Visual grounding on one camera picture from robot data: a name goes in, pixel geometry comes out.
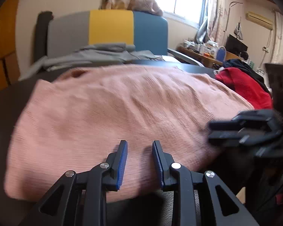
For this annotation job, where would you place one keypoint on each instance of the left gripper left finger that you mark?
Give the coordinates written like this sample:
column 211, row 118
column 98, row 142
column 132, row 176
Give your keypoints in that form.
column 80, row 198

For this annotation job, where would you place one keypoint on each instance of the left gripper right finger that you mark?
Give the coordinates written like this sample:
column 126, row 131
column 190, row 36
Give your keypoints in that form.
column 198, row 198

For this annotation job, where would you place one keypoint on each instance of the pink knit sweater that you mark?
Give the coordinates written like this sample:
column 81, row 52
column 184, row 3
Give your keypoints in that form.
column 76, row 121

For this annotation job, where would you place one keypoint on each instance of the blue folding chair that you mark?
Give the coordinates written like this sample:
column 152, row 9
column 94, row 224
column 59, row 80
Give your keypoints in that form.
column 221, row 54

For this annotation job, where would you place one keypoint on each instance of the red knit sweater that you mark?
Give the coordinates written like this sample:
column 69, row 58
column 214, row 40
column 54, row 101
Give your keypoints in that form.
column 245, row 86

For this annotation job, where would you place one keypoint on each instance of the dark navy garment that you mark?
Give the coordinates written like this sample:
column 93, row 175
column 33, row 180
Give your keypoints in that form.
column 242, row 66

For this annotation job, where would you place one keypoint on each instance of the white window curtain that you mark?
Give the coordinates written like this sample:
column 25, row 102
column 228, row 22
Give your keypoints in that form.
column 277, row 52

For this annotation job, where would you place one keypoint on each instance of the wooden side desk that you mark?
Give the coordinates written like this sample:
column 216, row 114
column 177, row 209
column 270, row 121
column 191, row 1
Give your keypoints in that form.
column 206, row 60

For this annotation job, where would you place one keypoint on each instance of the black monitor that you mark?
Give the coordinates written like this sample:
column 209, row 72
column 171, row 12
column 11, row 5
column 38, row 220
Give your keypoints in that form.
column 235, row 46

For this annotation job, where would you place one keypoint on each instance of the grey garment on chair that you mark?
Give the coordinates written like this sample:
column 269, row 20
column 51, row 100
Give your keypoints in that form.
column 102, row 53

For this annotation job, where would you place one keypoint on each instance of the grey yellow blue chair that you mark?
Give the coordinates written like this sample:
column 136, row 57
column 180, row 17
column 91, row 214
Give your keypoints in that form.
column 71, row 32

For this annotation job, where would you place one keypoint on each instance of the wooden wardrobe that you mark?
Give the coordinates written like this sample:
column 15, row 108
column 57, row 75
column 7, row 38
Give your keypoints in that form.
column 9, row 69

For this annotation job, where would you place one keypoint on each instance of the black rolled mat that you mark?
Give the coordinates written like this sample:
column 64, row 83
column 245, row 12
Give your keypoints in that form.
column 41, row 30

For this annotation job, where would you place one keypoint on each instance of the wall air conditioner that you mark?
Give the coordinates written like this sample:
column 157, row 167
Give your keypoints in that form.
column 260, row 20

